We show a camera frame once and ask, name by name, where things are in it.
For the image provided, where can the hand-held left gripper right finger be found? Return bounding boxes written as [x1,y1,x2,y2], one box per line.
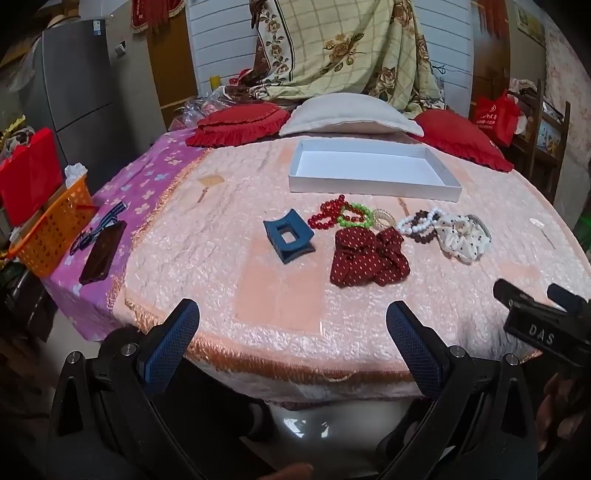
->
[376,300,541,480]

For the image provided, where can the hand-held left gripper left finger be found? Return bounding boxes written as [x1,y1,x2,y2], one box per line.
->
[44,298,201,480]

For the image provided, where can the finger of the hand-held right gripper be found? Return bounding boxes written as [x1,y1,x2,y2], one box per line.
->
[547,284,591,319]
[493,278,550,315]

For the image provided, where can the cream polka dot scrunchie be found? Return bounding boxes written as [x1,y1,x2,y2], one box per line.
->
[435,213,493,265]

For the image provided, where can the dark red polka dot scrunchie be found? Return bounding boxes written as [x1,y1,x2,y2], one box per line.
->
[330,227,411,288]

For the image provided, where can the dark brown bead bracelet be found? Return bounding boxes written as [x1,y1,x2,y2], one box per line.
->
[406,210,438,244]

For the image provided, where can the white bead bracelet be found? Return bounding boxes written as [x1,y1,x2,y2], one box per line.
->
[397,209,443,237]

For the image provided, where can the green bead bracelet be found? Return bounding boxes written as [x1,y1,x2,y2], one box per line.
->
[337,202,374,229]

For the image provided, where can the large orange-red bead bracelet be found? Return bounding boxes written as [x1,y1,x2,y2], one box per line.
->
[308,208,340,230]

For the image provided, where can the blue hair claw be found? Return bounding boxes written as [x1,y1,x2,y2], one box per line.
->
[263,209,317,265]

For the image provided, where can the white shallow cardboard box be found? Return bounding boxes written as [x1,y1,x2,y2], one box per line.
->
[288,140,463,202]

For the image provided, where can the person's right hand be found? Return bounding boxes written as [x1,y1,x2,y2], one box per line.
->
[538,371,591,444]

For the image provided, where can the black smartphone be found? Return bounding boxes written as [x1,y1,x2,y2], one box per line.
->
[79,220,128,285]

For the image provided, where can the wooden shelf rack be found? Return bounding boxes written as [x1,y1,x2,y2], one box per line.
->
[507,78,573,205]

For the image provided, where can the purple floral sheet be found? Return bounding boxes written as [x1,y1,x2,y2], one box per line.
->
[44,129,214,342]

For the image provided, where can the orange plastic basket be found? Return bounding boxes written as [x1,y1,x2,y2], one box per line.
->
[8,176,99,278]

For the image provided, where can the red heart-shaped cushion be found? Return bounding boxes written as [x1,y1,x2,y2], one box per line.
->
[412,109,515,173]

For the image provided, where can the red shopping bag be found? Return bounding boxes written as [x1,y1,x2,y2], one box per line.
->
[475,91,522,148]

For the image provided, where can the white tissue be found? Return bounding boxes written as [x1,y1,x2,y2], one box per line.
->
[64,163,89,189]

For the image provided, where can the pink floral upright mattress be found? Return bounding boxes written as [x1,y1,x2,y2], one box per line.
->
[544,18,591,185]

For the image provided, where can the round red ruffled cushion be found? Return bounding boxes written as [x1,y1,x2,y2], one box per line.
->
[185,104,291,147]

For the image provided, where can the clear plastic bags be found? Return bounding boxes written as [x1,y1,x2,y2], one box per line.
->
[177,87,243,128]

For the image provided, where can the white pillow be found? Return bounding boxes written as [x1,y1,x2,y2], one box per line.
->
[278,93,424,138]

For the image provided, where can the grey refrigerator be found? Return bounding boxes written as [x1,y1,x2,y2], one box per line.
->
[22,18,168,151]

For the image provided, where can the yellow floral checked blanket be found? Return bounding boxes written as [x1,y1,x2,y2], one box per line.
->
[230,0,447,117]

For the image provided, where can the blue striped lanyard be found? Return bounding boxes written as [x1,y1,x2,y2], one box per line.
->
[69,200,128,256]

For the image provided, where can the wall poster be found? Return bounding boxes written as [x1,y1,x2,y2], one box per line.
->
[514,4,549,45]

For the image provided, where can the red fringed wall hanging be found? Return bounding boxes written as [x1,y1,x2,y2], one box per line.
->
[131,0,188,34]

